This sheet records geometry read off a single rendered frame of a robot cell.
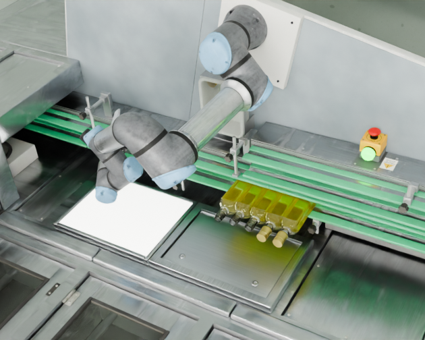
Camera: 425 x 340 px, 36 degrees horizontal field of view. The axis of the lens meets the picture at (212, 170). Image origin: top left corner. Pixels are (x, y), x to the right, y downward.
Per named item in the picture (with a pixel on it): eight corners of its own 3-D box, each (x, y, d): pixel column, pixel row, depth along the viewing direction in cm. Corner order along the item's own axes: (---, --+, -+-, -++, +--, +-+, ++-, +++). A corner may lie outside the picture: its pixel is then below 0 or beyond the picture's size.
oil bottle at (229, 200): (246, 179, 240) (218, 214, 226) (245, 166, 236) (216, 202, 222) (260, 183, 237) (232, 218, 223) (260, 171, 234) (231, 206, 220)
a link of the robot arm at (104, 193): (123, 198, 219) (107, 208, 224) (125, 172, 226) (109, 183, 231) (104, 188, 215) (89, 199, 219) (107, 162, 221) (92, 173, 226)
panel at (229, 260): (109, 177, 266) (54, 229, 243) (108, 171, 264) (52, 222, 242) (314, 245, 227) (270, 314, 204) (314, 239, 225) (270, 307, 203)
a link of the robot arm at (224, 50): (233, 15, 201) (210, 33, 192) (258, 49, 204) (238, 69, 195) (209, 32, 210) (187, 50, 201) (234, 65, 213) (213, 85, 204)
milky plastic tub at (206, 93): (214, 117, 248) (202, 129, 242) (209, 65, 234) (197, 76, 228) (254, 127, 240) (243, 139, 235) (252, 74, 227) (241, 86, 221)
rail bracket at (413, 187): (409, 185, 204) (395, 211, 196) (411, 167, 200) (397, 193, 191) (421, 189, 203) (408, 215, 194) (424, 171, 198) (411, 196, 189)
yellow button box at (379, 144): (365, 145, 220) (358, 157, 215) (367, 127, 215) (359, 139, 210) (386, 150, 217) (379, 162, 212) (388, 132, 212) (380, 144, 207)
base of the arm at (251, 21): (227, -2, 211) (212, 11, 204) (269, 11, 206) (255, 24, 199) (225, 40, 221) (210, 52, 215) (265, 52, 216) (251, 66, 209)
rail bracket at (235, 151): (241, 163, 235) (225, 183, 227) (239, 125, 225) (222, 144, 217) (249, 165, 234) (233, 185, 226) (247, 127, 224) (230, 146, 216)
